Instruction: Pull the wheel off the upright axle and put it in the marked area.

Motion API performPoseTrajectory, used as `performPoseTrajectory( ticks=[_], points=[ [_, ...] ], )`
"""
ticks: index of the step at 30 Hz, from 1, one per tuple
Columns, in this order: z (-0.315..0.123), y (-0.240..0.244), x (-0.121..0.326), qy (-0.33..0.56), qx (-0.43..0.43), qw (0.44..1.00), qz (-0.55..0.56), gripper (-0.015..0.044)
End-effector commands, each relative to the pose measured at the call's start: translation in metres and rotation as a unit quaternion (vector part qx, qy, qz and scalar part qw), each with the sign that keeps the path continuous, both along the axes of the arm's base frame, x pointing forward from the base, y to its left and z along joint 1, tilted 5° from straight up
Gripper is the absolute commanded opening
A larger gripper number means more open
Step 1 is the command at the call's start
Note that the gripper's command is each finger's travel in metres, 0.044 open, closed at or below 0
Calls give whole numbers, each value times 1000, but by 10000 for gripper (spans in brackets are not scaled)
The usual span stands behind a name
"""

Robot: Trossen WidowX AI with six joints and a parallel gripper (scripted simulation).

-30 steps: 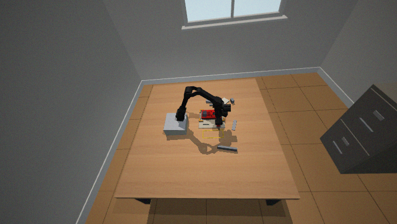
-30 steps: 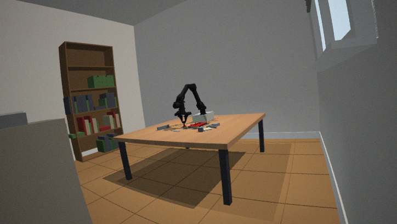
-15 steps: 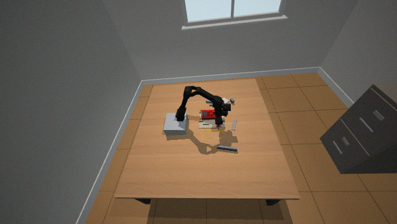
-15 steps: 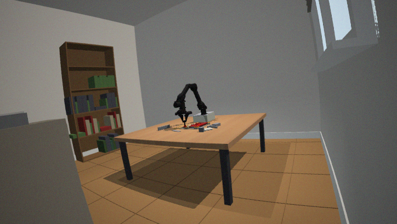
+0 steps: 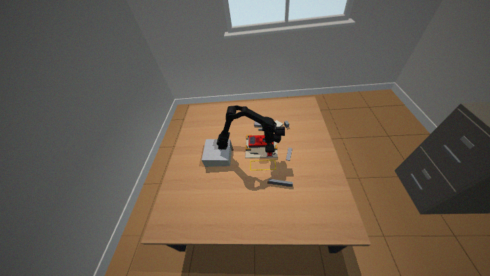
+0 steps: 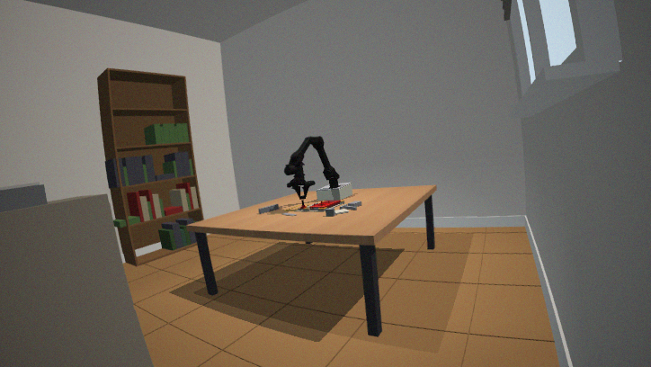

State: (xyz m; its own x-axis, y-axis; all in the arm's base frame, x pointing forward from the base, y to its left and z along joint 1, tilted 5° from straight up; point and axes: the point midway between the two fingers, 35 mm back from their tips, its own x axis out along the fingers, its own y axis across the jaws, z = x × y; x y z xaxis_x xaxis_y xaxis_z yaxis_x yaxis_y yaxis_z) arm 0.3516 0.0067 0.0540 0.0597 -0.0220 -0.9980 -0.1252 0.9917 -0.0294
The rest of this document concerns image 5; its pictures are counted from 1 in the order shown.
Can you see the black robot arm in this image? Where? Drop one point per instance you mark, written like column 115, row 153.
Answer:
column 268, row 124

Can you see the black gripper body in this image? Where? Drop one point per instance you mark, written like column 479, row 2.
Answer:
column 269, row 147

